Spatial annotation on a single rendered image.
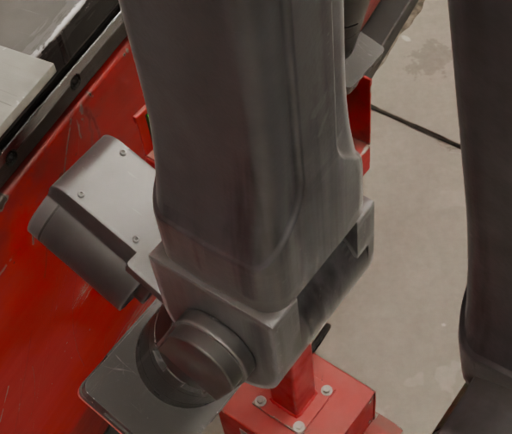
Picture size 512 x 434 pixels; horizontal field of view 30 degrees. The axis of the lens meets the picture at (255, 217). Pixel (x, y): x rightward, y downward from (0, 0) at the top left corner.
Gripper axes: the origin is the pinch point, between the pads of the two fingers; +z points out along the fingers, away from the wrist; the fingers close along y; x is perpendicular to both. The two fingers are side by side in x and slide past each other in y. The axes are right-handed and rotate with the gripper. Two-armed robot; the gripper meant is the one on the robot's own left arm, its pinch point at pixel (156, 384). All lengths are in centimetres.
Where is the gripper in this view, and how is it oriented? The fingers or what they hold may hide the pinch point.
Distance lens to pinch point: 61.6
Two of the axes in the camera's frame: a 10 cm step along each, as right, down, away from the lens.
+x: 7.6, 6.6, -0.1
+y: -5.9, 6.8, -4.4
